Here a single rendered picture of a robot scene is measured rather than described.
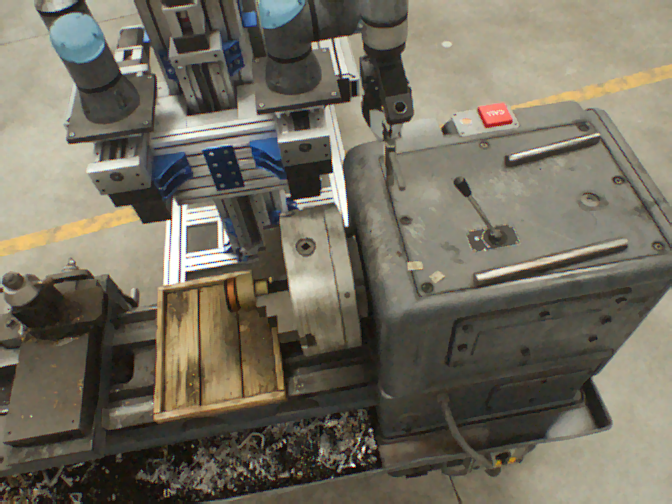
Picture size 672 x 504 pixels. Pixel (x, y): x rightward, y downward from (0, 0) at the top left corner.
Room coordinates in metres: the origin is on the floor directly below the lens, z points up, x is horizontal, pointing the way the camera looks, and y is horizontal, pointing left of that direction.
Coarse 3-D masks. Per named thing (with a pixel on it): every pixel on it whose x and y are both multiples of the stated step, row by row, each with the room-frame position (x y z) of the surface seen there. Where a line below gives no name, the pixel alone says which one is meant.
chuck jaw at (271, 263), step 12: (288, 216) 0.74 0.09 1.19; (264, 228) 0.71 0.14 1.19; (276, 228) 0.71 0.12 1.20; (264, 240) 0.69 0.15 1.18; (276, 240) 0.69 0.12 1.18; (264, 252) 0.67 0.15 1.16; (276, 252) 0.67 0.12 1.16; (252, 264) 0.67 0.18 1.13; (264, 264) 0.66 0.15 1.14; (276, 264) 0.66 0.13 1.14; (264, 276) 0.64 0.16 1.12
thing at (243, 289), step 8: (224, 280) 0.65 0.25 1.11; (232, 280) 0.64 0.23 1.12; (240, 280) 0.64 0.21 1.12; (248, 280) 0.64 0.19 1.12; (256, 280) 0.64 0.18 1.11; (264, 280) 0.64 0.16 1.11; (224, 288) 0.63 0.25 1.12; (232, 288) 0.62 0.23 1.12; (240, 288) 0.62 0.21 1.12; (248, 288) 0.62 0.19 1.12; (256, 288) 0.62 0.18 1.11; (264, 288) 0.62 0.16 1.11; (232, 296) 0.61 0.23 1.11; (240, 296) 0.60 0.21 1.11; (248, 296) 0.60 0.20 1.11; (232, 304) 0.60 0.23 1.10; (240, 304) 0.59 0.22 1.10; (248, 304) 0.59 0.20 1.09
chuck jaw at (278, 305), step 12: (264, 300) 0.59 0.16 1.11; (276, 300) 0.59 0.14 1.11; (288, 300) 0.58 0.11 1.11; (264, 312) 0.57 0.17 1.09; (276, 312) 0.56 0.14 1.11; (288, 312) 0.55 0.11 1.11; (276, 324) 0.54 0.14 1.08; (288, 324) 0.52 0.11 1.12; (288, 336) 0.50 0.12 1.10; (312, 336) 0.49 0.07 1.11
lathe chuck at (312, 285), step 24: (312, 216) 0.70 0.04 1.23; (288, 240) 0.64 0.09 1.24; (312, 240) 0.63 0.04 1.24; (288, 264) 0.59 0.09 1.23; (312, 264) 0.58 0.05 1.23; (312, 288) 0.54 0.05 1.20; (336, 288) 0.54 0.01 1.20; (312, 312) 0.51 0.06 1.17; (336, 312) 0.51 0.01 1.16; (336, 336) 0.49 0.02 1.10
